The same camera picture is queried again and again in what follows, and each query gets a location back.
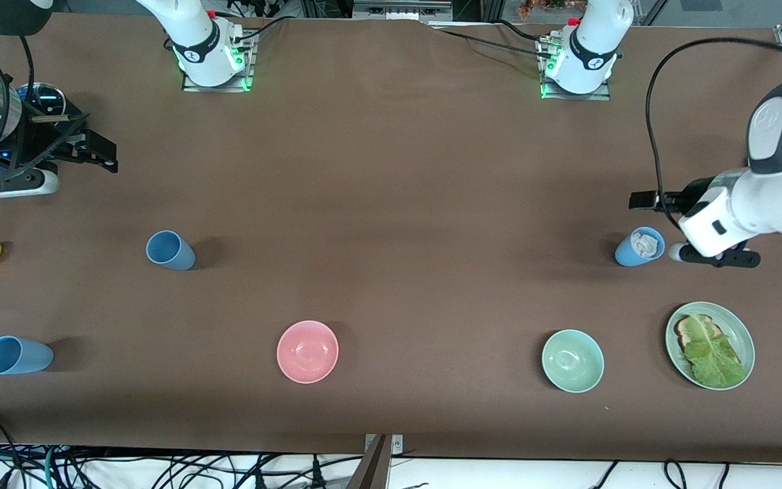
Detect white tissue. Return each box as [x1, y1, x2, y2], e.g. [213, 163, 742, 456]
[629, 231, 660, 259]

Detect blue plastic cup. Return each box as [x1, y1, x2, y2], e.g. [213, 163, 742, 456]
[0, 336, 54, 376]
[145, 230, 197, 272]
[614, 226, 666, 268]

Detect toasted bread slice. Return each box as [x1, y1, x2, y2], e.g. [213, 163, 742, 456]
[673, 314, 724, 354]

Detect green plate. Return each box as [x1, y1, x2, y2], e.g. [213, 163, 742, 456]
[665, 301, 756, 391]

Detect green lettuce leaf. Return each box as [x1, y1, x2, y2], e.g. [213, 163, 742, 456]
[683, 314, 748, 388]

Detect mint green bowl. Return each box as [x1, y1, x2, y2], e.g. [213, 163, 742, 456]
[541, 329, 605, 394]

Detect orange flowers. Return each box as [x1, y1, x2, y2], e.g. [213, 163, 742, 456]
[517, 0, 572, 20]

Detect pink bowl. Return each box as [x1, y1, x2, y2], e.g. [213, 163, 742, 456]
[276, 320, 339, 384]

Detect grey metal box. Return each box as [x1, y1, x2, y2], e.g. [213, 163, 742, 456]
[354, 0, 453, 21]

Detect dark grey metal bar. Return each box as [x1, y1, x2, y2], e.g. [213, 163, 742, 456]
[347, 435, 392, 489]

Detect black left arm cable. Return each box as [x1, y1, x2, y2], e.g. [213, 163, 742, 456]
[646, 36, 782, 232]

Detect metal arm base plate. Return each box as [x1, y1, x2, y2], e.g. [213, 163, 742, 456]
[539, 34, 612, 101]
[181, 27, 257, 93]

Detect black base cable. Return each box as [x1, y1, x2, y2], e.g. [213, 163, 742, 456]
[228, 15, 297, 52]
[432, 19, 558, 60]

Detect metal table edge bracket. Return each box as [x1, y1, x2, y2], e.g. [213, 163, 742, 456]
[364, 433, 404, 454]

